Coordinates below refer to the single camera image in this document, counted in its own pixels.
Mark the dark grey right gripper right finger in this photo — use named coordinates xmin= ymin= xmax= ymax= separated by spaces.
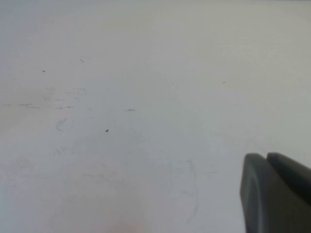
xmin=266 ymin=152 xmax=311 ymax=195

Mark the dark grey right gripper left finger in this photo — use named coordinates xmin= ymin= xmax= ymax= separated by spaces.
xmin=240 ymin=152 xmax=311 ymax=233

